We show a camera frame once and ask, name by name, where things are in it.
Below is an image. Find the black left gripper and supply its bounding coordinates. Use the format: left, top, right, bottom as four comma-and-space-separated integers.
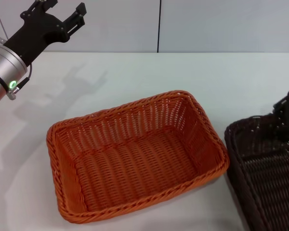
3, 0, 87, 65

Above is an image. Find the dark brown woven basket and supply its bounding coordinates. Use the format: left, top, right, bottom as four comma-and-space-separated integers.
223, 115, 289, 231

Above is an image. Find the orange woven plastic basket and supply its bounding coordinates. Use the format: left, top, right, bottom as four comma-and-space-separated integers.
46, 90, 230, 223

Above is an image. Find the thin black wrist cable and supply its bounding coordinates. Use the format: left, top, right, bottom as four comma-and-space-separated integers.
14, 63, 33, 93

